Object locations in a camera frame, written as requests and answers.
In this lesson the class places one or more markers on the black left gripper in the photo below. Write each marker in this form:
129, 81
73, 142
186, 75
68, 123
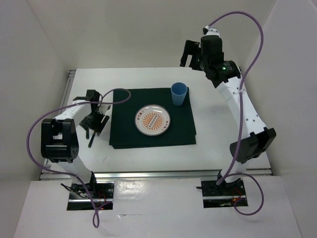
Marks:
85, 123

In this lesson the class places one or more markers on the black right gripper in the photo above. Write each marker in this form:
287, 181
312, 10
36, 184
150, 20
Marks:
192, 48

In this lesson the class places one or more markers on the gold knife green handle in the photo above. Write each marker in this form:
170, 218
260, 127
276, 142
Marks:
92, 140

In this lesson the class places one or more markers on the blue plastic cup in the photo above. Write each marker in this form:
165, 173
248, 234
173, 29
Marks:
178, 92

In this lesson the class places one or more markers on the dark green cloth placemat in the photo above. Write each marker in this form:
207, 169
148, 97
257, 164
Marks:
124, 134

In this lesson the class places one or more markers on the white plate orange sunburst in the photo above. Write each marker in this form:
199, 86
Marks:
152, 120

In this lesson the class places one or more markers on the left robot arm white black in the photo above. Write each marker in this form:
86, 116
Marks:
59, 141

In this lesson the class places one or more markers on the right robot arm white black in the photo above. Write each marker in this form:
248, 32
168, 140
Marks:
254, 137

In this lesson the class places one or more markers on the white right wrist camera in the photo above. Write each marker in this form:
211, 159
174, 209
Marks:
209, 31

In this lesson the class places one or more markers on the aluminium left side rail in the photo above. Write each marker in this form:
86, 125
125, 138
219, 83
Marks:
69, 82

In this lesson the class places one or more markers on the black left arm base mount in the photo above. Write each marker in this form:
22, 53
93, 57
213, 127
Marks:
102, 195

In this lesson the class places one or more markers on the aluminium front table rail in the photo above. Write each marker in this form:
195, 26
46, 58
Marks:
202, 174

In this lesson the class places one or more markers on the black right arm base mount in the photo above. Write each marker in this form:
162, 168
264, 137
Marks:
216, 197

